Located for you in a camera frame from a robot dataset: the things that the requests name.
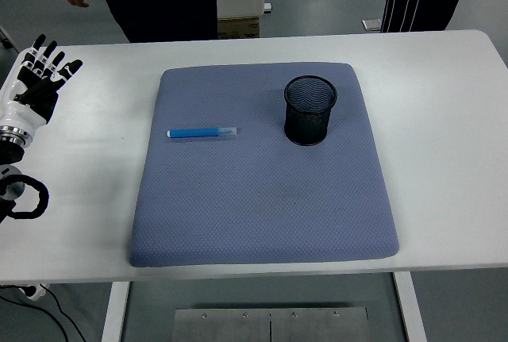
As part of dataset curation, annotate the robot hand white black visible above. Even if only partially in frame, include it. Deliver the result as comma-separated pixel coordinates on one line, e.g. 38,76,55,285
0,34,84,133

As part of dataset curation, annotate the blue marker with clear cap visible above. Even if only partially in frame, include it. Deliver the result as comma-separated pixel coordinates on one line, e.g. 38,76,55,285
166,126,239,140

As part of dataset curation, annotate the black mesh pen holder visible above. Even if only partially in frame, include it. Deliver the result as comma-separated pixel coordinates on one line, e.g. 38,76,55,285
283,75,338,147

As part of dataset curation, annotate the person in plain dark trousers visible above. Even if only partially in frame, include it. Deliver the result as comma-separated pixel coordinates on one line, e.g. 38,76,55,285
49,0,222,44

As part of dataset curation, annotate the white power strip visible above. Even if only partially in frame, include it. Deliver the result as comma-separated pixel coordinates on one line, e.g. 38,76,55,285
21,282,51,302

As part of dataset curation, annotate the white table leg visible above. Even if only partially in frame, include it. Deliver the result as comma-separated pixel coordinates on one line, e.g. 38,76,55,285
392,272,429,342
101,281,131,342

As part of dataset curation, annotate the brown cardboard box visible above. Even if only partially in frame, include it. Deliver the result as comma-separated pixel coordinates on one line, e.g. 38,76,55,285
217,16,261,40

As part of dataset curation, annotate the blue-grey quilted mat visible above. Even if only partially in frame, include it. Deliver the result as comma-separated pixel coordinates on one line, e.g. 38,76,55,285
129,62,400,268

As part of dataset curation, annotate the grey metal plate with screws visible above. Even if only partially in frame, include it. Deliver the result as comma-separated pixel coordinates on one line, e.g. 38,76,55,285
174,306,370,342

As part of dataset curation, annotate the thin black floor cable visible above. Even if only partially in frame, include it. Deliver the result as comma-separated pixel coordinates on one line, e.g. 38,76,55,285
0,284,87,342

